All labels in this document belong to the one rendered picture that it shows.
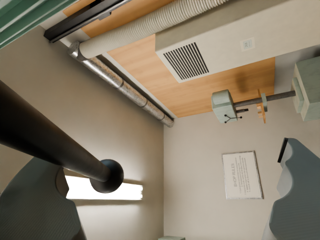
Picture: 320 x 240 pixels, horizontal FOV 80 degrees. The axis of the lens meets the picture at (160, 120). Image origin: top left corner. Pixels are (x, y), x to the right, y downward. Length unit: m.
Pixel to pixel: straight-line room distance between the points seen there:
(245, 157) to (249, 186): 0.39
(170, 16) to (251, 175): 2.29
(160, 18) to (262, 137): 2.22
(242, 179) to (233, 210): 0.43
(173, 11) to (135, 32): 0.34
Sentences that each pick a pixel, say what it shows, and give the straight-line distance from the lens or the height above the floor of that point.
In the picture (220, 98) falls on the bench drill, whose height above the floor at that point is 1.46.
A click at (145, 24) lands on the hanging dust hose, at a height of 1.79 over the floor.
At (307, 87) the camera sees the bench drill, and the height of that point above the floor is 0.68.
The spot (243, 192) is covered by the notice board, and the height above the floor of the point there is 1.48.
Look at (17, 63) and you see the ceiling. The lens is 1.88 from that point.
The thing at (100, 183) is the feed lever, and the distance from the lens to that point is 0.20.
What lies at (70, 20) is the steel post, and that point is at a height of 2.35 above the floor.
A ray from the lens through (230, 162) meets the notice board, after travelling 3.08.
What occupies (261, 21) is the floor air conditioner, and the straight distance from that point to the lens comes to 1.61.
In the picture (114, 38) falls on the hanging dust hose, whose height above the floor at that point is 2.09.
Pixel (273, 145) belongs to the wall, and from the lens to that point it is 3.11.
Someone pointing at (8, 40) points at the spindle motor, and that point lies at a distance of 0.21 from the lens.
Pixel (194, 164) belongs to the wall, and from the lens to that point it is 3.22.
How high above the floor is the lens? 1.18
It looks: 26 degrees up
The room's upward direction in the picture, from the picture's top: 101 degrees counter-clockwise
